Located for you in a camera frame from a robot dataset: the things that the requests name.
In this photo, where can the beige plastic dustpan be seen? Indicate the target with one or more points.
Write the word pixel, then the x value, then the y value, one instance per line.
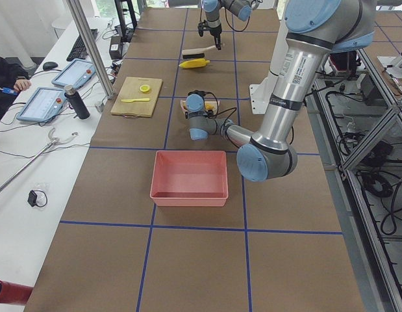
pixel 209 113

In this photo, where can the black keyboard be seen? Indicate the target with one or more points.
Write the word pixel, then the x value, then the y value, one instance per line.
pixel 78 50

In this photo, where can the wooden cutting board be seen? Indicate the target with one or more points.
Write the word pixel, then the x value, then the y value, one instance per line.
pixel 129 90

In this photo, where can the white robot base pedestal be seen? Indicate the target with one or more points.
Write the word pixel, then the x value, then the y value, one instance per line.
pixel 260 93

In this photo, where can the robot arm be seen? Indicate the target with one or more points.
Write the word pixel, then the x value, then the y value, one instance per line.
pixel 315 29
pixel 239 8

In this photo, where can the near blue teach pendant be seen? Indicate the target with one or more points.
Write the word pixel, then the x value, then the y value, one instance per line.
pixel 43 105

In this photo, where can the beige hand brush black bristles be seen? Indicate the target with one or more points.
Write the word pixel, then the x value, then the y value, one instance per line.
pixel 199 52

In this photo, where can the red cylinder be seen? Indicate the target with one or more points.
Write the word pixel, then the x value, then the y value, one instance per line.
pixel 14 294

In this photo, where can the aluminium frame post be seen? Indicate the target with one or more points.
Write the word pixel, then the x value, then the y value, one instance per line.
pixel 83 28

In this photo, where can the black water bottle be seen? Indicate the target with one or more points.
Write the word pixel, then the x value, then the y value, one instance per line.
pixel 76 102

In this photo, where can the black power adapter box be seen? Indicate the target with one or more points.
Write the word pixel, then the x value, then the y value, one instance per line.
pixel 118 48

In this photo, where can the yellow toy corn cob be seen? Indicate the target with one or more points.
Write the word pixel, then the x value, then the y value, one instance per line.
pixel 194 63

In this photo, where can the yellow toy knife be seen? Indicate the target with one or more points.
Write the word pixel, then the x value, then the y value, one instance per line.
pixel 143 99

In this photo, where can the far blue teach pendant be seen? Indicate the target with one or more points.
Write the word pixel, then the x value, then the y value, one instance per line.
pixel 77 73

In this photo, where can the person in black clothing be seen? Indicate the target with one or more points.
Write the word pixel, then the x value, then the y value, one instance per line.
pixel 13 80

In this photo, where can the yellow toy lemon slice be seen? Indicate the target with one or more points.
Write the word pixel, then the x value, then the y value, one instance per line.
pixel 145 88

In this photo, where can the small black clip device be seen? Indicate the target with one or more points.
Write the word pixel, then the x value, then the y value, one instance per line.
pixel 32 198

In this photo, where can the pink plastic bin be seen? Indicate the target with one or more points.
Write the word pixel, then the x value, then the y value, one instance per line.
pixel 184 178

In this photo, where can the blue teach pendant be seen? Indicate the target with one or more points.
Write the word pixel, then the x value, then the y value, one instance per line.
pixel 43 105
pixel 77 73

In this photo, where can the small metal cup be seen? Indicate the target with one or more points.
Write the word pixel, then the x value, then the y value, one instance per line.
pixel 99 106

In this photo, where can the black computer mouse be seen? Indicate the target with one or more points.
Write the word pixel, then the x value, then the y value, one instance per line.
pixel 50 65

